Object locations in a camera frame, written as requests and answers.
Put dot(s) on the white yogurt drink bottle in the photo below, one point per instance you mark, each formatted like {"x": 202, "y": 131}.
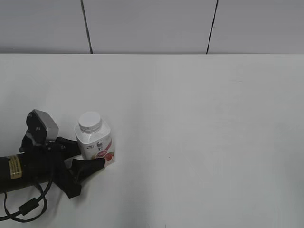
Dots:
{"x": 95, "y": 142}

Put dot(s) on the white round bottle cap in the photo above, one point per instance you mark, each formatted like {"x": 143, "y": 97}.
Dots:
{"x": 90, "y": 122}

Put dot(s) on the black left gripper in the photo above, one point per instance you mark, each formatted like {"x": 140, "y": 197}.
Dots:
{"x": 47, "y": 163}

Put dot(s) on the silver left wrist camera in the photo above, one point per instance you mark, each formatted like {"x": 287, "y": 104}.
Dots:
{"x": 41, "y": 128}

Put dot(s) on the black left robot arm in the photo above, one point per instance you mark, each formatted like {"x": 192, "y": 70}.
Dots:
{"x": 13, "y": 175}

